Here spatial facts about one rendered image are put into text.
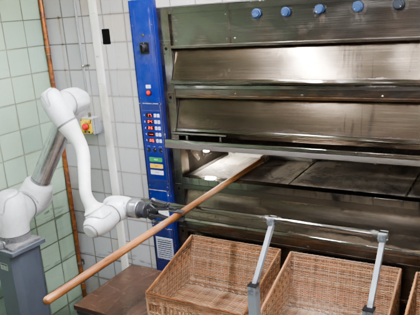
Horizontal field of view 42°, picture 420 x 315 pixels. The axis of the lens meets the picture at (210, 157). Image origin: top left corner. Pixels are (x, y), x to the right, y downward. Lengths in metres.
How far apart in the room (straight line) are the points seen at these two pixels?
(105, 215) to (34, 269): 0.62
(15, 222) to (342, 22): 1.81
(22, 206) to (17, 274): 0.34
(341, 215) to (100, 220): 1.15
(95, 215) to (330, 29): 1.35
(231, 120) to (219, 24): 0.48
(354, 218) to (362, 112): 0.52
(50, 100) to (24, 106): 0.76
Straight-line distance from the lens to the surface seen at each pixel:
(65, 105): 2.61
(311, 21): 2.57
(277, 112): 2.68
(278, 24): 2.63
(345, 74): 2.51
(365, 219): 2.70
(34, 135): 3.41
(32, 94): 3.40
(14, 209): 2.83
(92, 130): 3.26
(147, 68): 2.97
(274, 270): 2.84
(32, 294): 3.00
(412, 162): 2.39
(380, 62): 2.48
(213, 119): 2.83
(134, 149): 3.19
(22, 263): 2.90
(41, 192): 2.95
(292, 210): 2.80
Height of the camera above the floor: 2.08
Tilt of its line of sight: 15 degrees down
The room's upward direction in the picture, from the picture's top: 4 degrees counter-clockwise
